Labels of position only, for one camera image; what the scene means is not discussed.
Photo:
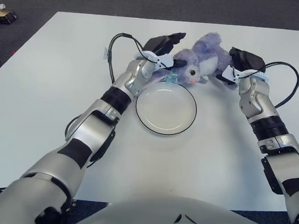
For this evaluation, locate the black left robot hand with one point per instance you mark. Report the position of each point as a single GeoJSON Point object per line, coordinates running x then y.
{"type": "Point", "coordinates": [159, 44]}

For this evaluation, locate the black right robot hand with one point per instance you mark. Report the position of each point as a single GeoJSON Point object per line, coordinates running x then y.
{"type": "Point", "coordinates": [248, 61]}

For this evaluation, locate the purple plush bunny doll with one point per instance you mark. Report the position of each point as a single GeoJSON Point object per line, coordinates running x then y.
{"type": "Point", "coordinates": [207, 52]}

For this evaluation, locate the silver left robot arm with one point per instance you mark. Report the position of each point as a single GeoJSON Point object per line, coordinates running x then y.
{"type": "Point", "coordinates": [92, 128]}

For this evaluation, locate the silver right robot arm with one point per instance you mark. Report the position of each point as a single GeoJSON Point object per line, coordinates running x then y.
{"type": "Point", "coordinates": [255, 104]}

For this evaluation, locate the white plate with black rim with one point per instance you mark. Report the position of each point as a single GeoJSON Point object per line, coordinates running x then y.
{"type": "Point", "coordinates": [164, 113]}

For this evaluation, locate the dark cardboard box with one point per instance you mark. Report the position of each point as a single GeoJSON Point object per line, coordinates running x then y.
{"type": "Point", "coordinates": [6, 17]}

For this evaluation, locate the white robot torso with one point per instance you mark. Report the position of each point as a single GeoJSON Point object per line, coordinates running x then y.
{"type": "Point", "coordinates": [157, 220]}

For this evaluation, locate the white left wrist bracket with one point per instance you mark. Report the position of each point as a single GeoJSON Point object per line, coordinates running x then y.
{"type": "Point", "coordinates": [166, 60]}

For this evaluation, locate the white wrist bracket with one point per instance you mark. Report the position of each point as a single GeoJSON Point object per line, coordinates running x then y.
{"type": "Point", "coordinates": [229, 72]}
{"type": "Point", "coordinates": [166, 60]}

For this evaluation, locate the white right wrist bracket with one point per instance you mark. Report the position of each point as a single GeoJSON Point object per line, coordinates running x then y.
{"type": "Point", "coordinates": [229, 72]}

